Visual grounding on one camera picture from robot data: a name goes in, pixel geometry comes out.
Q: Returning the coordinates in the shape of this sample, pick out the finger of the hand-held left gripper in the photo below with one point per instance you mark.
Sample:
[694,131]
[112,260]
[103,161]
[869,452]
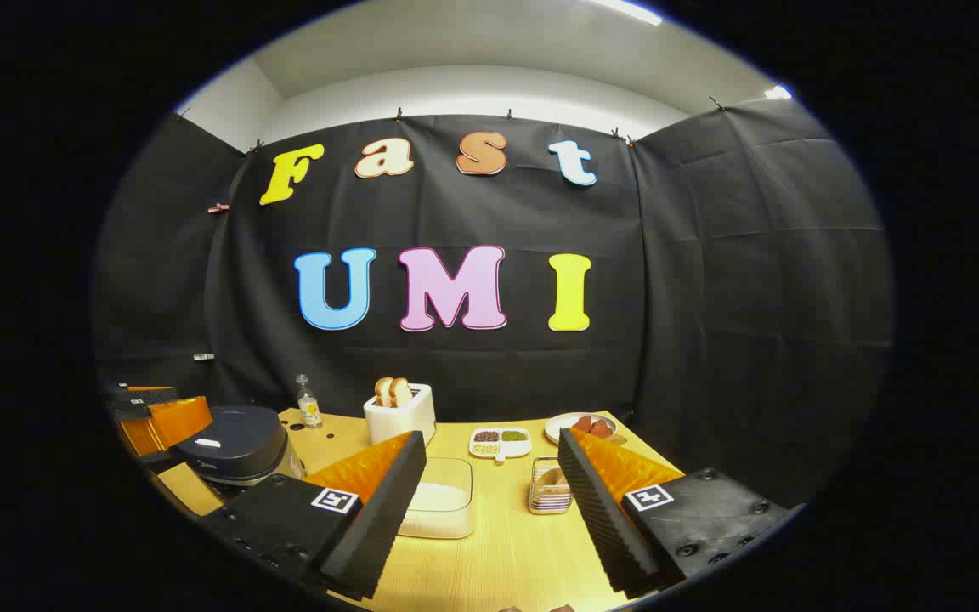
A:
[141,396]
[171,425]

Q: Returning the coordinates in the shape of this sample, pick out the dark blue rice cooker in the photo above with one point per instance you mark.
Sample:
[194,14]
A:
[230,442]

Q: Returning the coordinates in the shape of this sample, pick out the small glass bottle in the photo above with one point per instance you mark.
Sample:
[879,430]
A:
[309,408]

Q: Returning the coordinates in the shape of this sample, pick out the toasted bread slice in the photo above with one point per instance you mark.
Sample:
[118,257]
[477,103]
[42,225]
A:
[402,392]
[382,391]

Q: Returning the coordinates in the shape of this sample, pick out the clear container of white rice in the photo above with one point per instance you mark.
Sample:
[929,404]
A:
[438,506]

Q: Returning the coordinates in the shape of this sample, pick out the white divided dish of beans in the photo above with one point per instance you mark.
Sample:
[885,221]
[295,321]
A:
[498,442]

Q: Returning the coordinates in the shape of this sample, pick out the white toaster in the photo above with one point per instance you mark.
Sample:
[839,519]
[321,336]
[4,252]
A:
[400,421]

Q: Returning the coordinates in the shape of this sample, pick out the ceiling light strip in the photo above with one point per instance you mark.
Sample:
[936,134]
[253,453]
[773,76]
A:
[778,92]
[625,10]

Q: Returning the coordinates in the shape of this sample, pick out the black backdrop cloth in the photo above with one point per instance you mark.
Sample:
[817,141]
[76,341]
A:
[710,297]

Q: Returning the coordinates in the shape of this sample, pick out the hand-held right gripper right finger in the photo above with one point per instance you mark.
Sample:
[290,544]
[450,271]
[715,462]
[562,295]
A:
[600,518]

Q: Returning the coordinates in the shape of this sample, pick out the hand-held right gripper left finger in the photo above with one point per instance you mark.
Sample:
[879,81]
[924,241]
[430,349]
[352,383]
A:
[383,518]

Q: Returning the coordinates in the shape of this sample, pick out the white round plate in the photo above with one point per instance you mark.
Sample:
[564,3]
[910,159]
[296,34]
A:
[559,425]

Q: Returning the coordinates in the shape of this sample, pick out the red meat slice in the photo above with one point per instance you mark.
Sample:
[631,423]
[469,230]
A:
[582,422]
[602,427]

